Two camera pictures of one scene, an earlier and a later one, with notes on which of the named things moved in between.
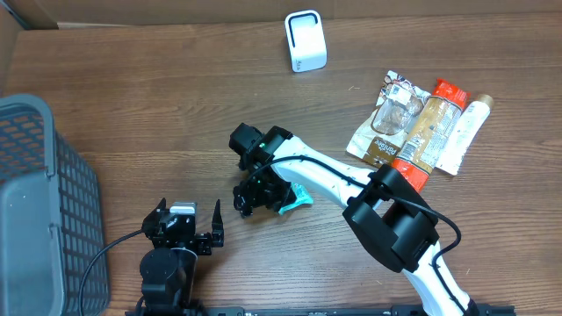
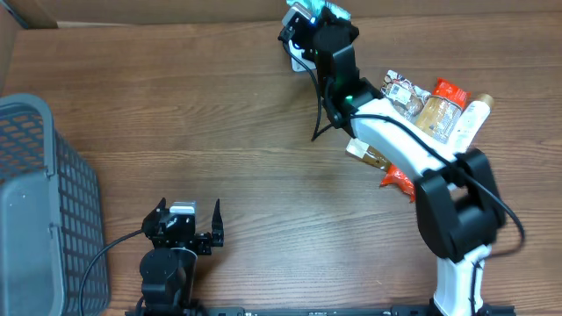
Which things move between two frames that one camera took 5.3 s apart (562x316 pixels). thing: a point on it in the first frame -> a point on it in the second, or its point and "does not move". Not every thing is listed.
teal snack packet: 302,196 -> 313,8
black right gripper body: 271,190 -> 354,33
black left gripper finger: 217,226 does not move
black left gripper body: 205,246 does not move
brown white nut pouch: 382,132 does not move
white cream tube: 467,125 does not move
